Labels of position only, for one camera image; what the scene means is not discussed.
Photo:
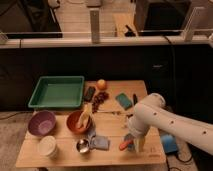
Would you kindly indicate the orange fruit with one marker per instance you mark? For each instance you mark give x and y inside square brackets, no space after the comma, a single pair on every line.
[101,84]

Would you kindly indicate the white plastic cup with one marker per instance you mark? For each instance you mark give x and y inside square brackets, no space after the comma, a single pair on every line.
[47,147]

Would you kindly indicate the small metal cup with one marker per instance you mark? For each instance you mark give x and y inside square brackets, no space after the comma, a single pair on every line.
[83,146]

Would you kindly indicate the blue box on floor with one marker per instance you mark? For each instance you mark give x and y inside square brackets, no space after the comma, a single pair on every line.
[169,144]

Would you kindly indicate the purple bowl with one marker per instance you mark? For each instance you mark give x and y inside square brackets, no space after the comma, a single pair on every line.
[42,123]

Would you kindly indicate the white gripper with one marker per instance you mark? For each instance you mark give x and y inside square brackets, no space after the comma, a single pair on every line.
[136,144]

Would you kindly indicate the green plastic tray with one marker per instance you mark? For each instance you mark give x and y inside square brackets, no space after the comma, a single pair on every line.
[57,92]

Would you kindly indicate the purple grape bunch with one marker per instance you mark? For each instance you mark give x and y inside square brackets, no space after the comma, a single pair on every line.
[99,99]

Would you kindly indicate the teal sponge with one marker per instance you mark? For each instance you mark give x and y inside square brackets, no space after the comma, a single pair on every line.
[124,101]

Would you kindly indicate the blue grey cloth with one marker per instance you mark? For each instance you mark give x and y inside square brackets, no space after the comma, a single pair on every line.
[97,141]

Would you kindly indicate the orange brown bowl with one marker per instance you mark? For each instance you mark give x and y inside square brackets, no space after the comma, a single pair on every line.
[72,121]

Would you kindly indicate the dark rectangular block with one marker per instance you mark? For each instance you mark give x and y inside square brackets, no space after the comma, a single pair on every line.
[89,94]

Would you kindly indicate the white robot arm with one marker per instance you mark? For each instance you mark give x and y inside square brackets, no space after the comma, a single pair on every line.
[150,112]

